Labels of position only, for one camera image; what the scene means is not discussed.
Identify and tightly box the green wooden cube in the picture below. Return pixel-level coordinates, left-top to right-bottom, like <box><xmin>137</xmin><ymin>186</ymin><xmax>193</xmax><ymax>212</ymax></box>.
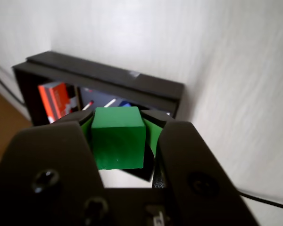
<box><xmin>90</xmin><ymin>106</ymin><xmax>147</xmax><ymax>170</ymax></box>

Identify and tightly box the black box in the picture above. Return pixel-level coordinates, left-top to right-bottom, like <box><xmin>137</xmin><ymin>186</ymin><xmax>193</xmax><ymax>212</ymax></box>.
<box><xmin>11</xmin><ymin>50</ymin><xmax>185</xmax><ymax>129</ymax></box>

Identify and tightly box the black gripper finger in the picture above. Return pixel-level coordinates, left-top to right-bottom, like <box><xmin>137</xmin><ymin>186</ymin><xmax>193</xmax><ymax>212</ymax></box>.
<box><xmin>0</xmin><ymin>110</ymin><xmax>110</xmax><ymax>226</ymax></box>
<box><xmin>141</xmin><ymin>109</ymin><xmax>260</xmax><ymax>226</ymax></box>

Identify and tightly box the orange matchbox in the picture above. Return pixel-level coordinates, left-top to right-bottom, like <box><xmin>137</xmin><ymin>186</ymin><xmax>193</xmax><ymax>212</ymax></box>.
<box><xmin>37</xmin><ymin>81</ymin><xmax>71</xmax><ymax>124</ymax></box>

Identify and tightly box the thin black cable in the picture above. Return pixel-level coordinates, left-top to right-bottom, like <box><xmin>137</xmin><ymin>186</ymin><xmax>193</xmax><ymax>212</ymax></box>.
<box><xmin>237</xmin><ymin>190</ymin><xmax>283</xmax><ymax>210</ymax></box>
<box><xmin>0</xmin><ymin>58</ymin><xmax>27</xmax><ymax>105</ymax></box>

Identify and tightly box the red tipped wooden match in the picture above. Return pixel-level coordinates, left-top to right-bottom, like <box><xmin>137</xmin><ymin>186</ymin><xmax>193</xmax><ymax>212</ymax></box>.
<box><xmin>81</xmin><ymin>99</ymin><xmax>95</xmax><ymax>112</ymax></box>
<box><xmin>103</xmin><ymin>98</ymin><xmax>117</xmax><ymax>109</ymax></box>

